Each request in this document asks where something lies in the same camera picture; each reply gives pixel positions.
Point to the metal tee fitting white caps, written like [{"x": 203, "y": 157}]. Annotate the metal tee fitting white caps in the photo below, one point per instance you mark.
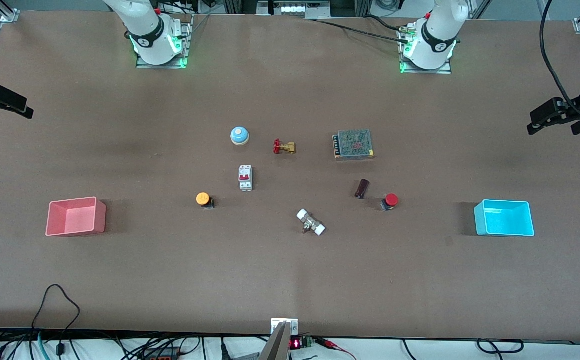
[{"x": 311, "y": 222}]

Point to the dark brown cylinder capacitor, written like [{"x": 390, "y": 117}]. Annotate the dark brown cylinder capacitor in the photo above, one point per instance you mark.
[{"x": 362, "y": 188}]

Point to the blue call bell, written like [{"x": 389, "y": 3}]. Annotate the blue call bell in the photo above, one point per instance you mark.
[{"x": 239, "y": 135}]

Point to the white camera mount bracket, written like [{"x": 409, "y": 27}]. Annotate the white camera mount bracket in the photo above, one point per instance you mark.
[{"x": 276, "y": 324}]

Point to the yellow push button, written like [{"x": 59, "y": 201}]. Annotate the yellow push button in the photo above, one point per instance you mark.
[{"x": 202, "y": 198}]

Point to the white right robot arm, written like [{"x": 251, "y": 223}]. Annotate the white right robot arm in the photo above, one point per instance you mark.
[{"x": 147, "y": 30}]

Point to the white circuit breaker red switch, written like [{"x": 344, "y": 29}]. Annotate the white circuit breaker red switch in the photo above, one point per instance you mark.
[{"x": 245, "y": 178}]

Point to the red digit display module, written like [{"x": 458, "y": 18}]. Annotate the red digit display module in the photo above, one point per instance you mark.
[{"x": 297, "y": 343}]

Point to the pink plastic box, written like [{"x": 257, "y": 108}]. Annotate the pink plastic box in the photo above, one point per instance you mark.
[{"x": 77, "y": 220}]

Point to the red push button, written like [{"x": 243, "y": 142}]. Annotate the red push button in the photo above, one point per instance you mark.
[{"x": 392, "y": 199}]

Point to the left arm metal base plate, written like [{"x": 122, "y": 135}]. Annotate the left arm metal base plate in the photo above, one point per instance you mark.
[{"x": 427, "y": 71}]

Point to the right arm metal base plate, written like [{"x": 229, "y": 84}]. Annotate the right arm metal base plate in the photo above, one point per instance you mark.
[{"x": 187, "y": 40}]

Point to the aluminium camera post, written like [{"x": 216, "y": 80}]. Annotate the aluminium camera post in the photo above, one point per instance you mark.
[{"x": 276, "y": 347}]

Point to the white power strip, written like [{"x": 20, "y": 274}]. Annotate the white power strip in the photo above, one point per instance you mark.
[{"x": 292, "y": 9}]

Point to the cyan plastic box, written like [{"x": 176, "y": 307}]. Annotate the cyan plastic box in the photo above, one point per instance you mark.
[{"x": 505, "y": 220}]

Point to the metal mesh power supply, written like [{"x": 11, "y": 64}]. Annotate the metal mesh power supply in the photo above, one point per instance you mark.
[{"x": 354, "y": 144}]

